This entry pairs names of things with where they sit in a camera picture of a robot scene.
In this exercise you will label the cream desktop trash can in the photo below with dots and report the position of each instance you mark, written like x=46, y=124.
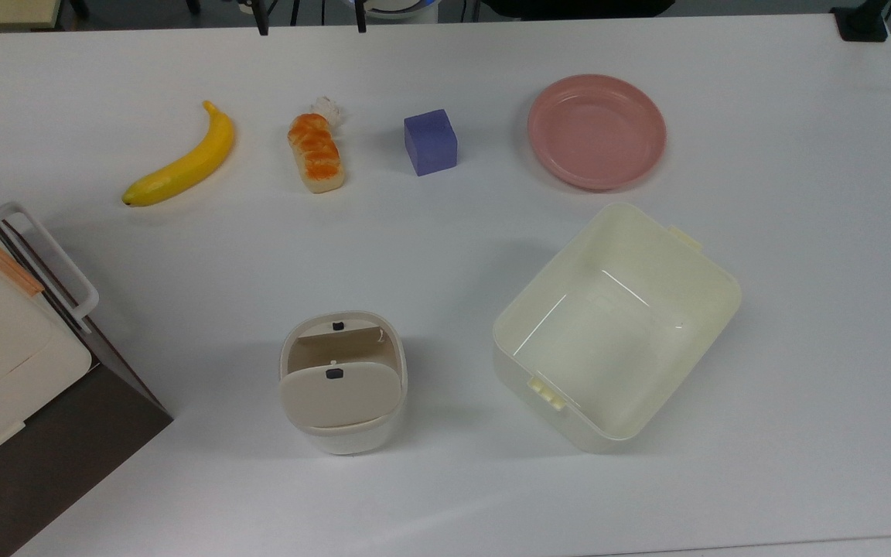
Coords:
x=341, y=394

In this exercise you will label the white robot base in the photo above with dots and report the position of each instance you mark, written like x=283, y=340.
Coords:
x=395, y=9

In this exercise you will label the purple cube block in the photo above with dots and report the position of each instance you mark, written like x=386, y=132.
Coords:
x=430, y=143

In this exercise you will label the orange topped toy bread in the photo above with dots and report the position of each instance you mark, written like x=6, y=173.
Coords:
x=315, y=155

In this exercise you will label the cream plastic storage bin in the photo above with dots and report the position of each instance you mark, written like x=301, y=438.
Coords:
x=616, y=340

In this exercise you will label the white crumpled paper ball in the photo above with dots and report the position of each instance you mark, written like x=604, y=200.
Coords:
x=327, y=108

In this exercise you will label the pink plastic plate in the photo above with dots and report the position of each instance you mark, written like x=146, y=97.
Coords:
x=596, y=131

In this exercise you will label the black stand leg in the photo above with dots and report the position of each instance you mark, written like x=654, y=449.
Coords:
x=261, y=15
x=360, y=15

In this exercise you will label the yellow toy banana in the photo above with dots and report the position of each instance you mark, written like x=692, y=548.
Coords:
x=190, y=162

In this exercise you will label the white toaster oven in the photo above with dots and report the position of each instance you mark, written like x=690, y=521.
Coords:
x=51, y=464

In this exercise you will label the black desk clamp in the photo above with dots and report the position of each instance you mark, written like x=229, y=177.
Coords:
x=861, y=22

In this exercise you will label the beige side table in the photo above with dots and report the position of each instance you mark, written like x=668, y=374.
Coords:
x=1, y=11

